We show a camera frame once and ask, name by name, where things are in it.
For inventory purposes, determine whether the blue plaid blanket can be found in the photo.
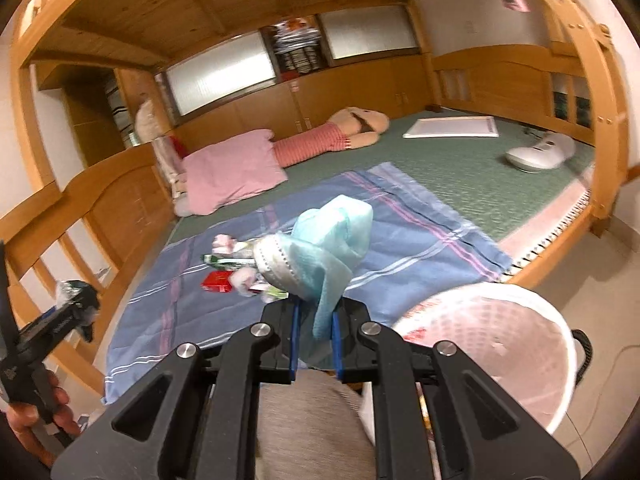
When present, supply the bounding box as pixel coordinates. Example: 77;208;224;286
100;162;513;406

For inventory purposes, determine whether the person's grey trouser leg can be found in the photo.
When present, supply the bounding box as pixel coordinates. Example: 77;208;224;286
255;367;376;480

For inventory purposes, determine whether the pink pillow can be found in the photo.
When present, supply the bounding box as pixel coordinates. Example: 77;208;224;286
181;129;288;216

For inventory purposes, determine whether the white plastic basket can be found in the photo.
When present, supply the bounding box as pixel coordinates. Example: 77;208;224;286
392;282;576;435

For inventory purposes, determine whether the plush doll in striped shirt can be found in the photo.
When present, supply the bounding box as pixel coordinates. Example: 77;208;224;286
272;106;391;168

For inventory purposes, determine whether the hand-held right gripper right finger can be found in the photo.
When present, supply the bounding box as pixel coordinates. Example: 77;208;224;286
332;304;581;480

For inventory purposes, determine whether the light blue quilted cloth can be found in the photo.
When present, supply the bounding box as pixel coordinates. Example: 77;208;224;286
252;195;375;356

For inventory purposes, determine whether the green and white wrapper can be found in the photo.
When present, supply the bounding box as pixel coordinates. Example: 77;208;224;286
201;254;256;267

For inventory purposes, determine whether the shelf of books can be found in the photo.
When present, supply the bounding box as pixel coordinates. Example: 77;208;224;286
261;17;326;81

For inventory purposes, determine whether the pile of white cloths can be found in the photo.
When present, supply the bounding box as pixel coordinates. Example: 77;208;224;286
152;137;188;211

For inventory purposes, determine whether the small red box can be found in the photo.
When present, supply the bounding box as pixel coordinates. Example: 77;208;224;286
201;270;233;293

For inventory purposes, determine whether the white framed board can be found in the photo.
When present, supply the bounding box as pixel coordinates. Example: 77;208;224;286
402;115;501;140

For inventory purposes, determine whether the black strap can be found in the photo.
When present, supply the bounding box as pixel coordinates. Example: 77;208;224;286
570;329;593;386

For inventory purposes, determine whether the white plush toy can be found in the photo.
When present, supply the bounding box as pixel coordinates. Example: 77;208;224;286
134;97;166;142

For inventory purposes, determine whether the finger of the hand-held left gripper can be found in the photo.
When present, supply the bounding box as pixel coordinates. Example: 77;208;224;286
52;282;101;343

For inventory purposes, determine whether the frosted glass window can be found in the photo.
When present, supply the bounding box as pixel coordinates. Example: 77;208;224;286
165;30;278;113
317;5;421;61

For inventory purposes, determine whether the green bed mat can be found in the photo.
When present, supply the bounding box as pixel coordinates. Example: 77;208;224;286
160;110;598;256

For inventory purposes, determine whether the person's left hand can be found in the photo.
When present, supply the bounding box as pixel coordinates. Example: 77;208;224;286
4;370;83;468

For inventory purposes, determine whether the white handheld vacuum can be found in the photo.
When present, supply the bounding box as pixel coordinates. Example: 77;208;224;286
504;131;577;173

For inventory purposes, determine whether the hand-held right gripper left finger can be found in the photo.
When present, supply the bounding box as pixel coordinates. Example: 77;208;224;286
50;300;301;480

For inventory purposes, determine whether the wooden bunk bed frame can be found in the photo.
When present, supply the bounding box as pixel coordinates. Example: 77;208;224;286
0;0;631;396

